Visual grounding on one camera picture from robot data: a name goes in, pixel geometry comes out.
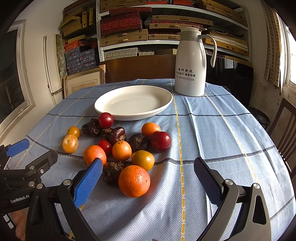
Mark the cream framed panel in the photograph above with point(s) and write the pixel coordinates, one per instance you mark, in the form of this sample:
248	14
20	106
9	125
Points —
83	79

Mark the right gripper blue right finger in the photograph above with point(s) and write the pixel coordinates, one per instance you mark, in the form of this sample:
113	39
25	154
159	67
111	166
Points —
253	219

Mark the metal shelving with boxes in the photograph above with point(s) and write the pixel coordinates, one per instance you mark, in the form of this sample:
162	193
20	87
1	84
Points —
97	31

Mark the white oval plate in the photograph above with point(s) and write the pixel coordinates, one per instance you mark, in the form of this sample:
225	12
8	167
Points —
133	103

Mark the wooden chair back far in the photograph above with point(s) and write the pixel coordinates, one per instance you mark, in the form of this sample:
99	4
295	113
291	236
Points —
140	67

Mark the wooden chair right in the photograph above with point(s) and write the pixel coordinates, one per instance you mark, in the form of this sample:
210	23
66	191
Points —
286	146

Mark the striped curtain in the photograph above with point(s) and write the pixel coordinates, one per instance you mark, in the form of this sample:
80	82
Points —
272	67

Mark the white thermos jug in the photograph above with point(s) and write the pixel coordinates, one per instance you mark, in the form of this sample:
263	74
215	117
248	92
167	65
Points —
191	64

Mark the black round stool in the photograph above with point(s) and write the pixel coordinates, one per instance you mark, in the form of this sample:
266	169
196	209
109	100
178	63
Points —
261	117

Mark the dark water chestnut front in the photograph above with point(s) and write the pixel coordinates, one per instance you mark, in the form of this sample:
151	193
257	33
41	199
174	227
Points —
111	172

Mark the orange kumquat fruit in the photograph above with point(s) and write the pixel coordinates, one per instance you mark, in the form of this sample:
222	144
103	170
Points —
149	128

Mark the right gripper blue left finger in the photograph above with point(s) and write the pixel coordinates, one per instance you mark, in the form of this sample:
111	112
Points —
74	193

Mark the large red plum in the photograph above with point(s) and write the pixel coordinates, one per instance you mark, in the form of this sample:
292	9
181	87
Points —
160	141

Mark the dark water chestnut shiny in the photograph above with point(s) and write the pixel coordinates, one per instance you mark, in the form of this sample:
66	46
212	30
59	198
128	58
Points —
113	135

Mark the dark water chestnut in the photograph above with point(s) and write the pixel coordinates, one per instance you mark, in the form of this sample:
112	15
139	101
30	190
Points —
138	142
111	172
92	128

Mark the small orange mandarin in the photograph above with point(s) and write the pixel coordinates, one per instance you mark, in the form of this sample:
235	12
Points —
121	151

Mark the large orange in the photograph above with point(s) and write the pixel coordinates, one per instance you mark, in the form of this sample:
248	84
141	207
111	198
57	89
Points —
134	181

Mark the wooden chair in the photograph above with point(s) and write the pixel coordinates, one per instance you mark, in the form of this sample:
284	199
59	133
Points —
286	146
140	67

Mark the pale yellow tomato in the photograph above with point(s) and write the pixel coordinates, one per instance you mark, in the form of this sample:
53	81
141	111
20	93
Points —
70	144

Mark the black cabinet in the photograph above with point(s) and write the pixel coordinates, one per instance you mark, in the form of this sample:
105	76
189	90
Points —
235	77

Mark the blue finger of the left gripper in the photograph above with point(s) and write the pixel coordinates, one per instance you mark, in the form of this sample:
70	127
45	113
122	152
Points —
34	170
14	149

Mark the person's left hand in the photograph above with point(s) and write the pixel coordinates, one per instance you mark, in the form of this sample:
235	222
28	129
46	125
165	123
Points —
20	220

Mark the small red cherry tomato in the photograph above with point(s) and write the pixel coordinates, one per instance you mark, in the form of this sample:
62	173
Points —
106	146

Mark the small yellow-orange tomato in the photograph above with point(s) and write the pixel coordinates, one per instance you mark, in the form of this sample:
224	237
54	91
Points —
73	130

